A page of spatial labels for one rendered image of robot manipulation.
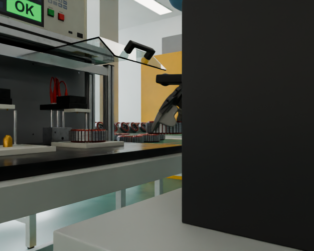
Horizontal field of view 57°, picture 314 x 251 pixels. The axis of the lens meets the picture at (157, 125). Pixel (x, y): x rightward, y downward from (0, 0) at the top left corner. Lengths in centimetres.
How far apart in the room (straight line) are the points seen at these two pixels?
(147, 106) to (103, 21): 157
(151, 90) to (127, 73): 288
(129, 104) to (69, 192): 693
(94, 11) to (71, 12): 410
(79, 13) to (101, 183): 69
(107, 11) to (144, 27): 240
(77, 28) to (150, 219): 88
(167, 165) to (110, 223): 49
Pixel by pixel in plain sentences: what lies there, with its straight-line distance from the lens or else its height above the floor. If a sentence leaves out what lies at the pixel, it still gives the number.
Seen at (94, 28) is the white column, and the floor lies 241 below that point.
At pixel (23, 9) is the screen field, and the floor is 116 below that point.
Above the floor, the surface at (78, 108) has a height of 88.
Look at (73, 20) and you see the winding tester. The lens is 108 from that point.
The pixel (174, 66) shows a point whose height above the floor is 172.
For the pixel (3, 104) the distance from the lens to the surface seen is 77.
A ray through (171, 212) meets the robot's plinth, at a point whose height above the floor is 75.
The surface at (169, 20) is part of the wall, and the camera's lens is 712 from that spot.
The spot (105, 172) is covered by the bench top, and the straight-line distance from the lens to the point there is 57.
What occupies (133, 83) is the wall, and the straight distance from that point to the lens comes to 739.
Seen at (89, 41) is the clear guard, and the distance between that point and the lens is 84.
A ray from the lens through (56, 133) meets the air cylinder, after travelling 97.
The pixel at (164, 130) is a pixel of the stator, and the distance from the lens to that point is 78.
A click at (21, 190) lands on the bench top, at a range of 47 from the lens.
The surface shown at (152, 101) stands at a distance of 470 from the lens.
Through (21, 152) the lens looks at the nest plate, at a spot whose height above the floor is 77.
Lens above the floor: 83
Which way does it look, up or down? level
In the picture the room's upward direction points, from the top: straight up
